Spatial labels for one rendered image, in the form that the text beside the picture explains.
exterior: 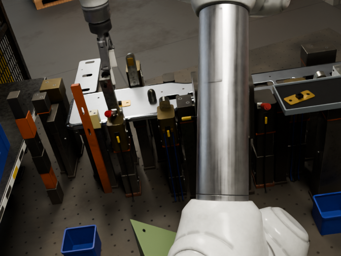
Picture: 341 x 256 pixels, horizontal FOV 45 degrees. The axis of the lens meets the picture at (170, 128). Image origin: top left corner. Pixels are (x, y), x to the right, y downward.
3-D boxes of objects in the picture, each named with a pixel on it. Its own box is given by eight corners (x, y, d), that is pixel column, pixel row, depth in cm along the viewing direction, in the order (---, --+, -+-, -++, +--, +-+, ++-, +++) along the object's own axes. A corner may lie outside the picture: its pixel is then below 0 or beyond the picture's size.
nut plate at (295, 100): (307, 90, 121) (307, 87, 120) (315, 96, 118) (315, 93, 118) (282, 99, 119) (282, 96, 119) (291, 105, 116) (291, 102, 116)
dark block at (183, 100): (201, 183, 161) (190, 93, 135) (203, 196, 155) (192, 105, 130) (188, 185, 161) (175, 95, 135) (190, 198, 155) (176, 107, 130)
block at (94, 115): (118, 182, 167) (97, 108, 145) (118, 188, 165) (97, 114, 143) (110, 183, 168) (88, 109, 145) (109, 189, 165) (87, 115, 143)
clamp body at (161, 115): (185, 181, 164) (174, 103, 141) (188, 201, 155) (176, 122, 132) (169, 183, 164) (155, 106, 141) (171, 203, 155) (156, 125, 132)
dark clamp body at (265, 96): (268, 170, 162) (270, 88, 139) (276, 192, 153) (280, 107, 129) (250, 173, 162) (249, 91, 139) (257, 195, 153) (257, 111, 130)
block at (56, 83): (84, 144, 190) (62, 76, 168) (82, 155, 184) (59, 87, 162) (67, 147, 190) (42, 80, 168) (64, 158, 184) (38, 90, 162)
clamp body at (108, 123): (142, 183, 166) (125, 112, 144) (142, 201, 158) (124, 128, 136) (126, 185, 166) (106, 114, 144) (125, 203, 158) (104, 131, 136)
